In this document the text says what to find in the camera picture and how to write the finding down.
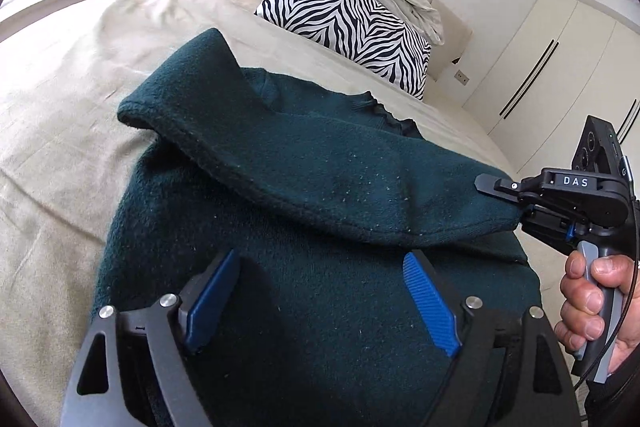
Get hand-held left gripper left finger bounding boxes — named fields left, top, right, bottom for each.
left=60, top=248, right=243, bottom=427

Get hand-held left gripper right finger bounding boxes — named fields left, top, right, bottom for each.
left=402, top=251, right=583, bottom=427

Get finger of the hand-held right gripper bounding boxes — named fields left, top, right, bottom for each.
left=517, top=204, right=576, bottom=255
left=474, top=173, right=545, bottom=208

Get dark green sweater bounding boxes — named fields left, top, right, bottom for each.
left=90, top=28, right=543, bottom=427

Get person's right hand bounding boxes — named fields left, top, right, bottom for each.
left=554, top=251, right=640, bottom=388

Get white wardrobe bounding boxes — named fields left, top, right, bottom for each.
left=460, top=0, right=640, bottom=188

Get zebra print pillow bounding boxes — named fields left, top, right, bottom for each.
left=254, top=0, right=433, bottom=102

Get bed with beige sheet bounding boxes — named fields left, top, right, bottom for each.
left=0, top=0, right=566, bottom=408

